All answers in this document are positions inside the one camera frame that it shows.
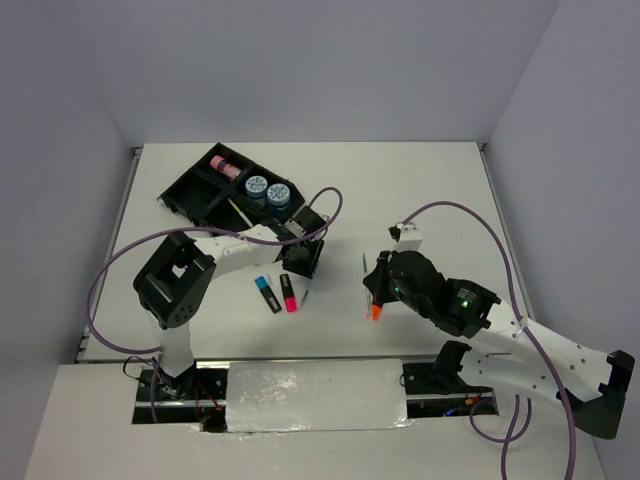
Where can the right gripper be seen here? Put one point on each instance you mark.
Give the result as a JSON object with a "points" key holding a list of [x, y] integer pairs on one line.
{"points": [[376, 280]]}

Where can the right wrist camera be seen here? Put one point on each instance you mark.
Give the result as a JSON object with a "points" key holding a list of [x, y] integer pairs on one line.
{"points": [[406, 236]]}

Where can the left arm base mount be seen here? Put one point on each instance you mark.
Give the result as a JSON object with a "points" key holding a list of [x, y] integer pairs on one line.
{"points": [[202, 403]]}

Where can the yellow pen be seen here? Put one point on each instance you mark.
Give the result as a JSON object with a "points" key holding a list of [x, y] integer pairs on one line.
{"points": [[242, 215]]}

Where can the silver foil panel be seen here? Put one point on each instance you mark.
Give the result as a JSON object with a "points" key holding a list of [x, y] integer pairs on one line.
{"points": [[323, 395]]}

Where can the orange highlighter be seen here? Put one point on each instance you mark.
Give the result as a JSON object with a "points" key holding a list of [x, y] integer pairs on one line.
{"points": [[374, 310]]}

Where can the blue white pen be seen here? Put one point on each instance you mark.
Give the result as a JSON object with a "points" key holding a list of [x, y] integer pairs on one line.
{"points": [[305, 295]]}

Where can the blue highlighter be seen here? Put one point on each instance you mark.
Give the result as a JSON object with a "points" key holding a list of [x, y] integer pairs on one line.
{"points": [[267, 293]]}

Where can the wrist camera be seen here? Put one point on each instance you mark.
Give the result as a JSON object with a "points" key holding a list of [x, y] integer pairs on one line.
{"points": [[294, 227], [406, 236]]}

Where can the black compartment tray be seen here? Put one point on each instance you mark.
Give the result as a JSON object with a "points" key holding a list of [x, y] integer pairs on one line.
{"points": [[200, 194]]}

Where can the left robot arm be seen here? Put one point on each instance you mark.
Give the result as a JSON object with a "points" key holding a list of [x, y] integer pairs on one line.
{"points": [[172, 284]]}

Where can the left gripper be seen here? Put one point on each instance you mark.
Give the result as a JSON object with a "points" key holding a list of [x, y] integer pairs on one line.
{"points": [[308, 268]]}

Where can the pink highlighter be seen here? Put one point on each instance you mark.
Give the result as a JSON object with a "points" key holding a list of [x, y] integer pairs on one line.
{"points": [[288, 293]]}

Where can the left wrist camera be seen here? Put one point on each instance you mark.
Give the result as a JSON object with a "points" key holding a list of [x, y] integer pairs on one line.
{"points": [[294, 227]]}

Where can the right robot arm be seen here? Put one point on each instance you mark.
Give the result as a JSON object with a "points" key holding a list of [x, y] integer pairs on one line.
{"points": [[488, 347]]}

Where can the pink cap glue bottle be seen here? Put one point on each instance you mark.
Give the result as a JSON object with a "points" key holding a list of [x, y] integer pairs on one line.
{"points": [[223, 166]]}

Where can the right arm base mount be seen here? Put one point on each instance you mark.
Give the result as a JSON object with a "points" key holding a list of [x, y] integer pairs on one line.
{"points": [[425, 398]]}

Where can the blue tape roll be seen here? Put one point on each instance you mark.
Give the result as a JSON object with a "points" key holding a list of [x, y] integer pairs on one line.
{"points": [[256, 187], [278, 197]]}

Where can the green white pen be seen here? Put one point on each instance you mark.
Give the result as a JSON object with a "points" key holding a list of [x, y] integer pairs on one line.
{"points": [[368, 297]]}

